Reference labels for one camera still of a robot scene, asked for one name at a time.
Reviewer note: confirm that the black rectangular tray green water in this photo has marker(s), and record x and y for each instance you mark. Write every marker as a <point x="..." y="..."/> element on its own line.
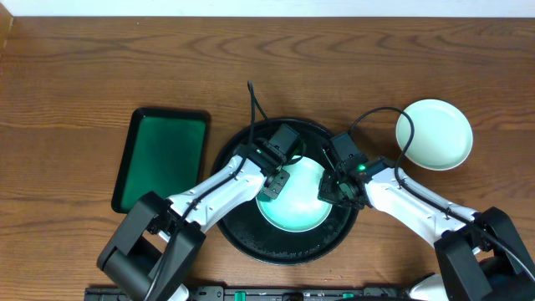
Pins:
<point x="164" y="153"/>

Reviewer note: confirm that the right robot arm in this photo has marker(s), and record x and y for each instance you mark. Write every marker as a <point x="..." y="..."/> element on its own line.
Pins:
<point x="480" y="254"/>

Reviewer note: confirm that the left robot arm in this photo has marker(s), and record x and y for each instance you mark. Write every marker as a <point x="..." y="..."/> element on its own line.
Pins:
<point x="154" y="247"/>

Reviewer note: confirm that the round black tray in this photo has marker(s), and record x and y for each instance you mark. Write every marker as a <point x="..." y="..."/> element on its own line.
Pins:
<point x="251" y="233"/>

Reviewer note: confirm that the pale green plate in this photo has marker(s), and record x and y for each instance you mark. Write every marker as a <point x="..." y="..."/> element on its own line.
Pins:
<point x="297" y="207"/>
<point x="439" y="135"/>

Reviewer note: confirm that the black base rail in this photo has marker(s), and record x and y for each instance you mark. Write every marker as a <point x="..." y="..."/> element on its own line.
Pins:
<point x="218" y="293"/>

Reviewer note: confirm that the pale green plate front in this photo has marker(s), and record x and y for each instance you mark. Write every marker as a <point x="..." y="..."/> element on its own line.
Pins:
<point x="297" y="207"/>

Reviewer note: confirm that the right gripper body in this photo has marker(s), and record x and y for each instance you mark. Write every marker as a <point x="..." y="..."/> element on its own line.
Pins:
<point x="332" y="190"/>

